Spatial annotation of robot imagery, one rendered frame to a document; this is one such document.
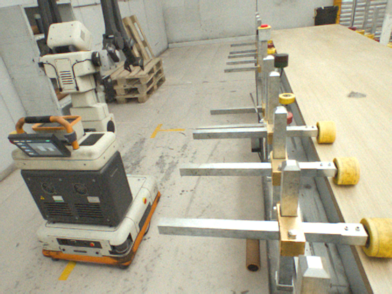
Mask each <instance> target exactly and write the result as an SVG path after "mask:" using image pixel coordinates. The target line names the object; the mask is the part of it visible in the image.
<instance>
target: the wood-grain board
mask: <svg viewBox="0 0 392 294"><path fill-rule="evenodd" d="M271 39H272V43H273V44H274V48H276V53H277V54H279V53H287V54H289V63H288V67H286V68H284V69H283V74H284V75H285V78H286V80H287V83H288V85H289V88H290V91H291V94H294V95H295V100H294V102H295V103H296V107H297V109H298V112H299V114H300V117H301V120H302V123H303V125H316V124H317V122H318V121H334V122H335V125H336V126H337V138H336V139H335V142H333V143H318V142H317V140H316V137H309V140H310V143H311V147H312V149H313V152H314V154H315V155H316V158H317V161H318V162H333V159H334V158H349V157H355V158H357V159H358V160H359V163H360V181H359V183H358V184H335V183H334V181H333V178H332V177H324V181H325V182H326V184H327V187H328V190H329V192H330V195H331V198H332V201H333V203H334V206H335V210H337V213H338V216H339V219H340V221H341V223H360V222H361V220H362V219H363V218H390V219H392V48H391V47H388V46H386V45H384V44H382V43H380V42H378V41H375V40H373V39H371V38H368V37H366V36H363V35H361V34H360V33H357V32H355V31H353V30H351V29H348V28H346V27H344V26H341V25H339V24H331V25H325V26H313V27H302V28H296V29H284V30H273V31H271ZM352 90H353V91H354V92H355V93H356V92H359V93H363V94H364V93H365V94H366V97H363V98H353V97H346V96H347V94H348V93H350V92H351V91H352ZM350 248H351V250H352V253H353V256H354V259H355V261H356V263H357V265H358V268H359V271H360V274H361V276H362V279H363V282H364V284H365V288H366V290H367V292H368V294H392V258H386V257H376V256H369V255H366V254H365V252H364V251H363V249H362V246H360V245H350Z"/></svg>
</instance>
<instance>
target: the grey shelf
mask: <svg viewBox="0 0 392 294"><path fill-rule="evenodd" d="M56 2H57V6H58V10H59V12H60V15H61V19H62V22H63V23H64V22H73V21H77V18H76V15H75V11H74V7H73V4H72V0H64V1H56ZM69 3H70V5H69ZM38 14H40V11H39V8H38V5H37V2H36V3H30V4H22V5H13V6H6V7H1V8H0V53H1V55H2V58H3V60H4V62H5V65H6V67H7V70H8V71H9V73H10V76H11V78H12V80H13V82H14V85H15V88H16V90H17V92H18V94H19V96H20V98H21V101H22V103H23V106H24V108H25V110H26V113H27V115H28V117H31V116H32V117H38V116H58V117H65V116H70V115H71V114H70V110H69V109H70V108H71V107H73V104H72V100H71V98H70V95H69V94H68V95H66V97H64V98H63V99H61V100H59V101H58V99H57V97H56V94H55V91H54V89H56V88H58V83H57V79H56V78H48V77H47V75H46V76H38V73H37V69H36V66H35V62H33V57H39V56H40V53H42V47H43V42H42V41H44V33H41V34H40V33H37V34H35V35H33V32H32V28H31V26H37V25H36V21H35V19H34V15H38Z"/></svg>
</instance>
